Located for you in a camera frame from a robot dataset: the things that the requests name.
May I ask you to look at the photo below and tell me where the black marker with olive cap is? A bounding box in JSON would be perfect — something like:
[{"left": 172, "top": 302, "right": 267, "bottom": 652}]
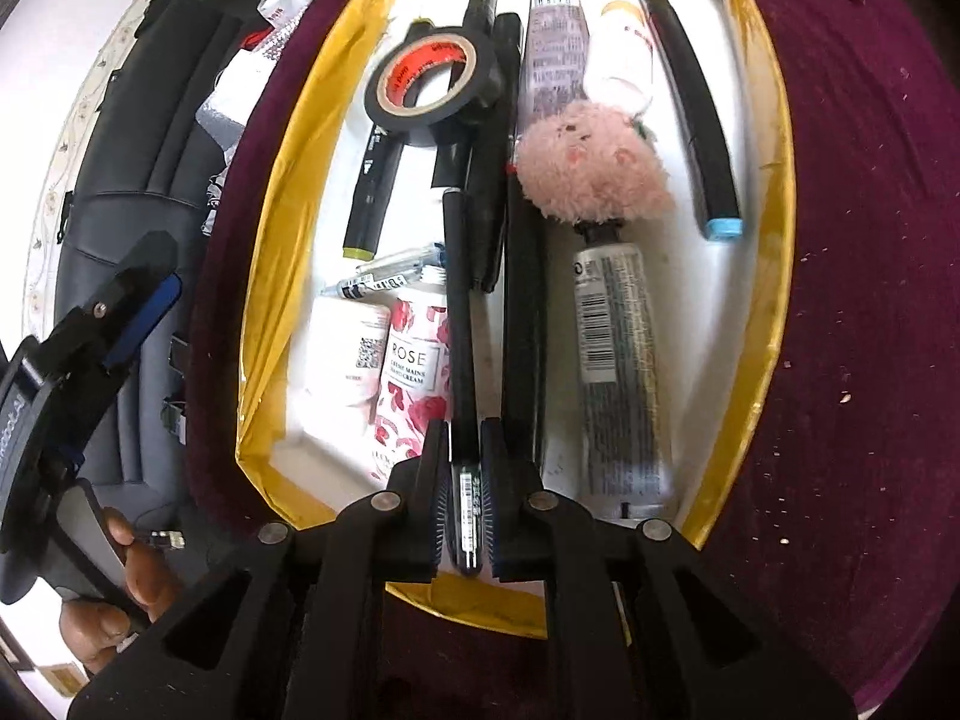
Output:
[{"left": 341, "top": 124, "right": 410, "bottom": 263}]

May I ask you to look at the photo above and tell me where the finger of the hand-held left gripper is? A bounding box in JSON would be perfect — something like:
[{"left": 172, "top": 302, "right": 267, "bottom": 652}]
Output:
[{"left": 64, "top": 231, "right": 185, "bottom": 385}]

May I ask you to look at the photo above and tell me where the white bottle with orange cap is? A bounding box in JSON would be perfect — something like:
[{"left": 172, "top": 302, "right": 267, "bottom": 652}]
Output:
[{"left": 583, "top": 1, "right": 659, "bottom": 112}]

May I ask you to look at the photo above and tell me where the floral hand cream tube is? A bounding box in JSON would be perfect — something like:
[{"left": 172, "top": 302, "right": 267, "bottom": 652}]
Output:
[{"left": 367, "top": 265, "right": 456, "bottom": 490}]

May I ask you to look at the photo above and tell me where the black marker with light-blue cap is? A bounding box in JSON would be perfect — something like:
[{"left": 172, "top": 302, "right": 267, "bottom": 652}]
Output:
[{"left": 634, "top": 0, "right": 746, "bottom": 242}]

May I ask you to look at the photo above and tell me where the gold-lined white box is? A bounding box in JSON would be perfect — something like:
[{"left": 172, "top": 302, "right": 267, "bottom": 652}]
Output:
[{"left": 234, "top": 0, "right": 796, "bottom": 642}]

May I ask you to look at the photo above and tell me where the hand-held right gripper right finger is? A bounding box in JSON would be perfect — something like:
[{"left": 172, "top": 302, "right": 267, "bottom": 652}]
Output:
[{"left": 481, "top": 420, "right": 856, "bottom": 720}]

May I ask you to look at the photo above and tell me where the person's left hand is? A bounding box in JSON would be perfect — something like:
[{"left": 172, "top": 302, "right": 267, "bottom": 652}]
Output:
[{"left": 58, "top": 506, "right": 182, "bottom": 676}]

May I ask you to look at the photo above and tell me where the black leather chair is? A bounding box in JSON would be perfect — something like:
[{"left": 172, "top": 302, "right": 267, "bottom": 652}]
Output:
[{"left": 30, "top": 0, "right": 301, "bottom": 496}]

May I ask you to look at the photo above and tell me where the thin black pen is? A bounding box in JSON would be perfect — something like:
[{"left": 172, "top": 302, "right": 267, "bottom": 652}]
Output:
[{"left": 441, "top": 190, "right": 490, "bottom": 578}]

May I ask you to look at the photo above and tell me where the slim silver cream tube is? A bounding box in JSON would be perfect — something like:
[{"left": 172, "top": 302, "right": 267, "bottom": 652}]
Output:
[{"left": 572, "top": 223, "right": 674, "bottom": 520}]

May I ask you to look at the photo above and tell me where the pink fluffy plush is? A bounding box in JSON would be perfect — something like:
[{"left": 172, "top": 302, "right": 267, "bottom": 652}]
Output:
[{"left": 512, "top": 100, "right": 674, "bottom": 226}]

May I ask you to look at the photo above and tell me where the black electrical tape roll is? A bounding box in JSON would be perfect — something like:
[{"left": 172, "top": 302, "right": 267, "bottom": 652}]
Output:
[{"left": 364, "top": 26, "right": 501, "bottom": 149}]

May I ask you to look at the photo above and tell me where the small white bottle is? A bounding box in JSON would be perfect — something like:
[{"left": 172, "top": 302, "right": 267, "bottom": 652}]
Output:
[{"left": 302, "top": 295, "right": 392, "bottom": 425}]

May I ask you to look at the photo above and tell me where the large silver cream tube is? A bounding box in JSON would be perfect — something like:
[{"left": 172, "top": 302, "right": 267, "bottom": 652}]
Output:
[{"left": 525, "top": 0, "right": 595, "bottom": 132}]

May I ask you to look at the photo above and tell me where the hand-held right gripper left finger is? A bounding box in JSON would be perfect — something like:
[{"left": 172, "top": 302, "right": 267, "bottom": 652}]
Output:
[{"left": 67, "top": 420, "right": 451, "bottom": 720}]

